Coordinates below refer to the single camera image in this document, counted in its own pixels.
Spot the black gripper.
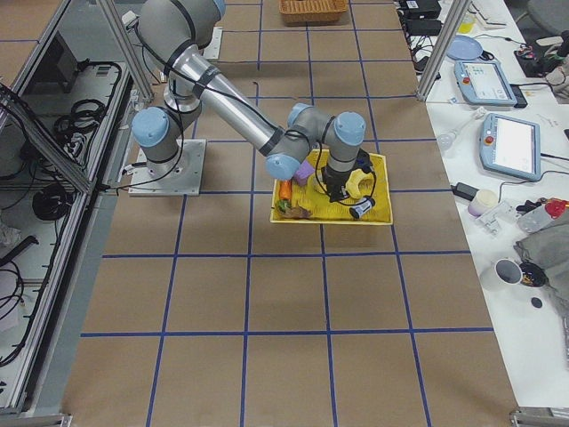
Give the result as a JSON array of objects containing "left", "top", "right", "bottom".
[{"left": 323, "top": 166, "right": 351, "bottom": 203}]

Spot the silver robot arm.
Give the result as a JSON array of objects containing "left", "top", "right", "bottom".
[{"left": 135, "top": 1, "right": 366, "bottom": 202}]

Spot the yellow toy banana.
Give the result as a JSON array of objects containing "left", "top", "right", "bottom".
[{"left": 345, "top": 169, "right": 373, "bottom": 200}]

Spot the yellow plastic tray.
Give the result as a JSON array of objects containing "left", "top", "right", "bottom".
[{"left": 269, "top": 153, "right": 393, "bottom": 226}]

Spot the small black label can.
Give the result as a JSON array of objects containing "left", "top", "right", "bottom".
[{"left": 349, "top": 197, "right": 375, "bottom": 220}]

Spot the purple foam block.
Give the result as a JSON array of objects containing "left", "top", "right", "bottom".
[{"left": 293, "top": 160, "right": 315, "bottom": 187}]

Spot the brown toy figure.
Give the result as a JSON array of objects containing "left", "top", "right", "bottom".
[{"left": 281, "top": 205, "right": 312, "bottom": 220}]

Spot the orange toy carrot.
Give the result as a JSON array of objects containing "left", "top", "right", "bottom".
[{"left": 278, "top": 180, "right": 293, "bottom": 200}]

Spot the black power adapter brick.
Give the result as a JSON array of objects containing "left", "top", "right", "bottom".
[{"left": 451, "top": 182, "right": 479, "bottom": 202}]

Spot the white jar purple base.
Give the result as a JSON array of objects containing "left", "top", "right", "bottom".
[{"left": 468, "top": 189, "right": 498, "bottom": 217}]

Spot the lower teach pendant tablet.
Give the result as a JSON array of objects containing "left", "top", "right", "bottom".
[{"left": 479, "top": 113, "right": 541, "bottom": 181}]

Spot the teach pendant tablet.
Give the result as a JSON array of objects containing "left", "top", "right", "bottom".
[
  {"left": 479, "top": 113, "right": 541, "bottom": 181},
  {"left": 453, "top": 60, "right": 517, "bottom": 107}
]

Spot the upper teach pendant tablet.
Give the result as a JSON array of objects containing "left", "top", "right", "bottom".
[{"left": 453, "top": 60, "right": 517, "bottom": 107}]

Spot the brown wicker basket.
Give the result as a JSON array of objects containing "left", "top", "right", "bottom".
[{"left": 279, "top": 0, "right": 348, "bottom": 24}]

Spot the light blue plate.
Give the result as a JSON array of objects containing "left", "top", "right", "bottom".
[{"left": 446, "top": 35, "right": 484, "bottom": 60}]

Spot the white mug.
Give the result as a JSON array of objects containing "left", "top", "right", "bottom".
[{"left": 479, "top": 258, "right": 523, "bottom": 292}]

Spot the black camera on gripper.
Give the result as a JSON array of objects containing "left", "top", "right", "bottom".
[{"left": 354, "top": 149, "right": 373, "bottom": 173}]

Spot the aluminium frame post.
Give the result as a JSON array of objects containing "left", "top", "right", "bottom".
[{"left": 416, "top": 0, "right": 471, "bottom": 102}]

